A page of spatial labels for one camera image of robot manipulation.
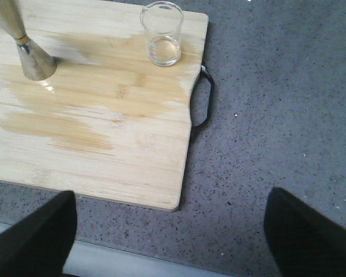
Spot small glass beaker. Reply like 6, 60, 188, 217
140, 1, 184, 67

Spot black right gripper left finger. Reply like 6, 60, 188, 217
0, 190, 77, 276

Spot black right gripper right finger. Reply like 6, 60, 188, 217
264, 187, 346, 276

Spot wooden cutting board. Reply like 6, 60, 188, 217
0, 1, 209, 211

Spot steel double jigger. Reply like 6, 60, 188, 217
0, 0, 57, 81

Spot black cutting board handle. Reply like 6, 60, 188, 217
189, 62, 216, 143

